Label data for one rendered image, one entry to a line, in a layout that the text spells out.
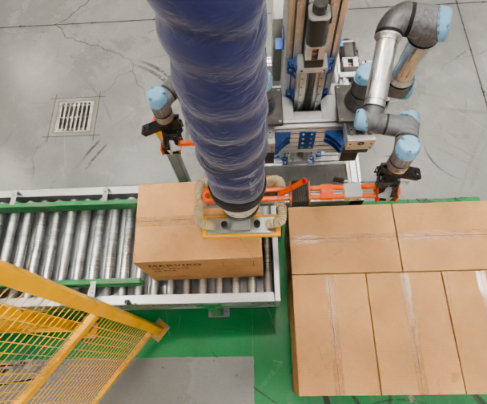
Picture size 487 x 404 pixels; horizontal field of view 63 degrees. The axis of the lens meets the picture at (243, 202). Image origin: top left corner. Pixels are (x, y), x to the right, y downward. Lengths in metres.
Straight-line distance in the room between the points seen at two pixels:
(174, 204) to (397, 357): 1.34
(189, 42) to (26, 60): 3.56
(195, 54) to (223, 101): 0.15
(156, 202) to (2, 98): 2.42
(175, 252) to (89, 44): 2.69
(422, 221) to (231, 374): 1.48
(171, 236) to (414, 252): 1.32
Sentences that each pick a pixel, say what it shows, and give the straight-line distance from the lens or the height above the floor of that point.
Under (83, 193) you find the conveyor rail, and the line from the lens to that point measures 2.57.
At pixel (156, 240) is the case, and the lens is 1.92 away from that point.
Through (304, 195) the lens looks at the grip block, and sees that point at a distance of 1.64.
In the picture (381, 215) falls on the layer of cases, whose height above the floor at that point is 0.54.
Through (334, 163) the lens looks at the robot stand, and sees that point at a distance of 2.86.
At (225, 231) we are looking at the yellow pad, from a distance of 1.72.
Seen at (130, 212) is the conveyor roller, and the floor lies 0.55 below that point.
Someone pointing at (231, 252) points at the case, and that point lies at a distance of 1.84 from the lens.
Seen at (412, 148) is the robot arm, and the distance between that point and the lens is 1.42.
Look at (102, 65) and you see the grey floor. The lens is 3.95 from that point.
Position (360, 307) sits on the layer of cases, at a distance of 2.25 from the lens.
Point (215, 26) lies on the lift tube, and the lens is 0.77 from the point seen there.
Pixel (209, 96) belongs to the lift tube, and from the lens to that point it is 0.92.
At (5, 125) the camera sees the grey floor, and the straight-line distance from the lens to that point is 3.96.
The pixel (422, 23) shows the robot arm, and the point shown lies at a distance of 1.63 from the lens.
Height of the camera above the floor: 2.72
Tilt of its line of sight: 67 degrees down
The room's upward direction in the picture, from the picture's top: 9 degrees counter-clockwise
